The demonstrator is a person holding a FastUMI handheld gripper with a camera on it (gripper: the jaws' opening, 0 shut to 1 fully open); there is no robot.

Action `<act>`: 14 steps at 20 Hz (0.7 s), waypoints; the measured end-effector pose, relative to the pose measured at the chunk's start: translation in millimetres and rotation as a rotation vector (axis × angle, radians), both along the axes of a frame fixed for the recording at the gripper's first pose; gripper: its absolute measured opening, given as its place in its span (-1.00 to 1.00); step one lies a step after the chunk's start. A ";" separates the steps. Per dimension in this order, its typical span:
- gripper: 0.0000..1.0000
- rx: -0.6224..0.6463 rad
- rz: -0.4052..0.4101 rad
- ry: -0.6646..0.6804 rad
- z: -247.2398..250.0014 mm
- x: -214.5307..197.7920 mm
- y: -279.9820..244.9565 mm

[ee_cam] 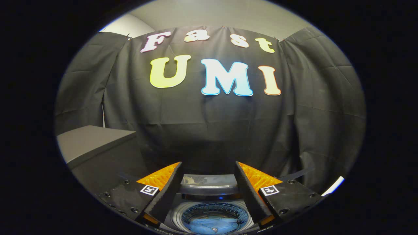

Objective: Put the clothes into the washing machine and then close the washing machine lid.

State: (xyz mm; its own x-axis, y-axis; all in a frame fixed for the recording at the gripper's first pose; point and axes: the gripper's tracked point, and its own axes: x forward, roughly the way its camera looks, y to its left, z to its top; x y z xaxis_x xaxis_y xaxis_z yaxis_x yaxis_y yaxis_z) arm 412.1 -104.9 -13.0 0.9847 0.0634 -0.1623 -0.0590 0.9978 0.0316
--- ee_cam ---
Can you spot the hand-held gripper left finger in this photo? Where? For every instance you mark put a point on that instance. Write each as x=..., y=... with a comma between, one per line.
x=168, y=192

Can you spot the black backdrop cloth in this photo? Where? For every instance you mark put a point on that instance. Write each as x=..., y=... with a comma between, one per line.
x=130, y=107

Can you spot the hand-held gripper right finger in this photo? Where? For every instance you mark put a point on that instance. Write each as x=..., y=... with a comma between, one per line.
x=249, y=192

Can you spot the grey cabinet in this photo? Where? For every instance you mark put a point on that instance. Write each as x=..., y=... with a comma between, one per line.
x=94, y=143

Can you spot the dark grey washing machine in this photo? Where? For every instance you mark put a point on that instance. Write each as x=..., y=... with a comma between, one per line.
x=174, y=217

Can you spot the light blue polo shirt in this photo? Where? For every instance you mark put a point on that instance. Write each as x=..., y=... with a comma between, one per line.
x=212, y=225

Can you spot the white flat board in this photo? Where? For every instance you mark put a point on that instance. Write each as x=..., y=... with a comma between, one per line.
x=333, y=186

